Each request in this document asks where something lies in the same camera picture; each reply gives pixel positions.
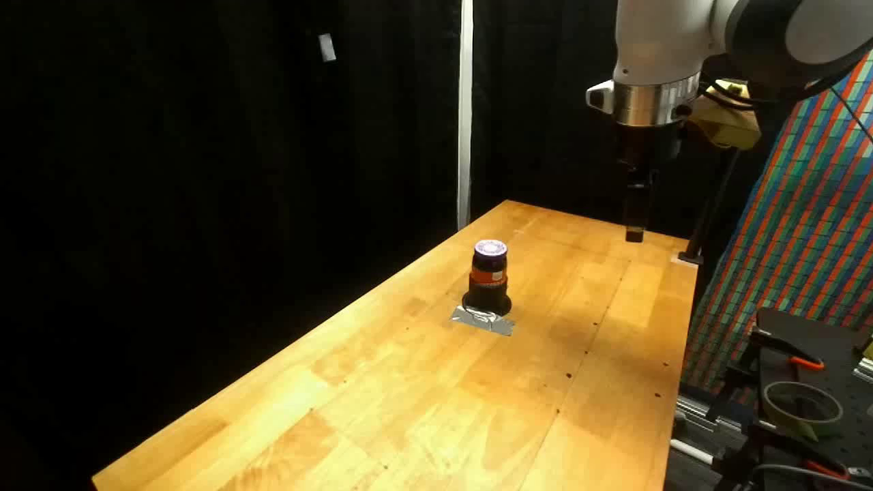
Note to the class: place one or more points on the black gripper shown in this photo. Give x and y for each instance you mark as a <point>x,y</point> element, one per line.
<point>646,143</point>

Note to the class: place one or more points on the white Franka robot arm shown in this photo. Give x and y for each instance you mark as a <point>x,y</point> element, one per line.
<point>664,35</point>

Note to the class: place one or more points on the dark jar with purple lid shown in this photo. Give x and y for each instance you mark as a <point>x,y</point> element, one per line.
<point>488,290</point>

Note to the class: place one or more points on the colourful patterned cloth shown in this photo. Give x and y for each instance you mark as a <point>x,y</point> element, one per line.
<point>807,226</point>

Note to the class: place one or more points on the grey tape patch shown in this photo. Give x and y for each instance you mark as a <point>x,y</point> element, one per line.
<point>473,320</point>

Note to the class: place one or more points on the white vertical pole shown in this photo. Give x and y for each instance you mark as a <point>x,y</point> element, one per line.
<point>465,109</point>

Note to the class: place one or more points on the grey tape roll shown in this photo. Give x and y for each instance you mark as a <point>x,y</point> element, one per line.
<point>803,404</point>

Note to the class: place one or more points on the small white tag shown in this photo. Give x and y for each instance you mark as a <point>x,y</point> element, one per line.
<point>327,46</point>

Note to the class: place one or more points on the black camera stand pole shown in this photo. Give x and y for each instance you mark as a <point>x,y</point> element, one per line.
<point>713,205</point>

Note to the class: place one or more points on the yellowish wrist camera box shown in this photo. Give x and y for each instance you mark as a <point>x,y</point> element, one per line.
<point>727,116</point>

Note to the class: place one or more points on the aluminium rail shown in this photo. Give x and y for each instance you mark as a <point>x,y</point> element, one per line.
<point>698,423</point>

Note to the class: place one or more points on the black tripod frame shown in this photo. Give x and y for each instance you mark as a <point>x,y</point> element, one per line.
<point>833,341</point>

